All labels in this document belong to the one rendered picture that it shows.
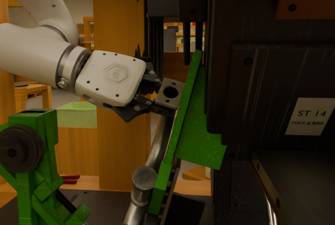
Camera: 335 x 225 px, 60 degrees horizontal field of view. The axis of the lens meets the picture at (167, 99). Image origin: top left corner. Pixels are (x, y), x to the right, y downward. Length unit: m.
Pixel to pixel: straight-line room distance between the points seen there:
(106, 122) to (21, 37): 0.38
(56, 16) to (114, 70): 0.17
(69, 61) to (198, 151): 0.25
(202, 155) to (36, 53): 0.31
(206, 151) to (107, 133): 0.45
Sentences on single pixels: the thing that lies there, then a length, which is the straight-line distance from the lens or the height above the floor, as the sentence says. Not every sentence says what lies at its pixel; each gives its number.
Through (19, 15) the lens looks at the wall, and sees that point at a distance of 12.62.
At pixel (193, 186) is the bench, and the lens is 0.91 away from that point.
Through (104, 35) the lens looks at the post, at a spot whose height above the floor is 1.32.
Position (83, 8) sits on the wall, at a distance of 11.47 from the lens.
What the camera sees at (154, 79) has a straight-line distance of 0.52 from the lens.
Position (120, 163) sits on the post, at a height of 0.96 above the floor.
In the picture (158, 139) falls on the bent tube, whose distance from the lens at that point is 0.57.
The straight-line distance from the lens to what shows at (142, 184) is 0.44.
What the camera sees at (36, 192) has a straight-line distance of 0.56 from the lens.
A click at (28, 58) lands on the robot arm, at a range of 0.53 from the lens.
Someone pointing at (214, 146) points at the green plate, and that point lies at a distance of 0.43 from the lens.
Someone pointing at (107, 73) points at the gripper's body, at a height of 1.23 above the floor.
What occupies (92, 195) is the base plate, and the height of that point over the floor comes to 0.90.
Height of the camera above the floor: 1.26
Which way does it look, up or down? 8 degrees down
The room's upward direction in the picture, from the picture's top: straight up
